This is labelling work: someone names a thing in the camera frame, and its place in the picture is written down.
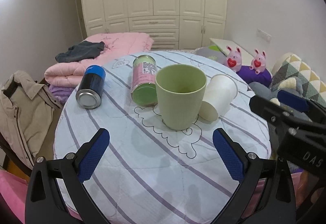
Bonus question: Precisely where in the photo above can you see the light green plastic cup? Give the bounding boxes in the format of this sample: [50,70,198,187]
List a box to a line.
[155,64,207,131]

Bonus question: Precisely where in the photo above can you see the white paper cup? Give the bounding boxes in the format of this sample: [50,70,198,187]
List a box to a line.
[199,74,238,122]

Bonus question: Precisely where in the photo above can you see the purple cushion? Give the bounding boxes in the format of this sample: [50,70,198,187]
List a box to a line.
[237,66,272,87]

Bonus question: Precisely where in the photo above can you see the grey plush toy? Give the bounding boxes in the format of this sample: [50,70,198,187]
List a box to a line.
[249,77,311,121]

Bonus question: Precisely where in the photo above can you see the right pink bunny plush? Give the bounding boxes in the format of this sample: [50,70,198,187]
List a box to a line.
[249,49,266,75]

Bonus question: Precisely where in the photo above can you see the pink bunny plush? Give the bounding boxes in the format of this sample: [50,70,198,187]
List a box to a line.
[224,46,242,73]
[249,49,266,75]

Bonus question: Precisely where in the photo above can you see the pink bag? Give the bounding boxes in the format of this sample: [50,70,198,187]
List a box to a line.
[1,170,83,223]

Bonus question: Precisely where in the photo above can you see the left pink bunny plush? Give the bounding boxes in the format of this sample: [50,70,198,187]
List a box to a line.
[224,46,242,73]

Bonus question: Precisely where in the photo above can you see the grey green pillow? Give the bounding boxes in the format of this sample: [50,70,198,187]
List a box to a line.
[193,45,226,64]

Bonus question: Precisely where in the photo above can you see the white board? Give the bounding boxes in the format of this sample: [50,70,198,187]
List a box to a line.
[210,38,254,66]

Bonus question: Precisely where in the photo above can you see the beige jacket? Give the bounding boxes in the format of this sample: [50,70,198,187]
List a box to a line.
[1,71,62,169]

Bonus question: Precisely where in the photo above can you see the purple fuzzy blanket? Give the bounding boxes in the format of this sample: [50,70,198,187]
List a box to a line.
[49,84,75,105]

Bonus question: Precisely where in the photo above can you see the blue black metal can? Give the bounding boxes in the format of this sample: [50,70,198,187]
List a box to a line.
[76,65,106,109]

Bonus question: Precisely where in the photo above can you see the pink green tin can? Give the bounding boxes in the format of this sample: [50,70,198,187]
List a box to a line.
[130,55,157,106]

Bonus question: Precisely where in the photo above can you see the dark grey garment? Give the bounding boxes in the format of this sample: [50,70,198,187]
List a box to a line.
[55,41,105,63]

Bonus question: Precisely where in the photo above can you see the pink folded quilt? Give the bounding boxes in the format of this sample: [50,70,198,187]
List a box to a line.
[44,32,154,88]

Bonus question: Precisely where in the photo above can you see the white wall socket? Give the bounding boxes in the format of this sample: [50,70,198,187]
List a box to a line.
[256,29,272,43]

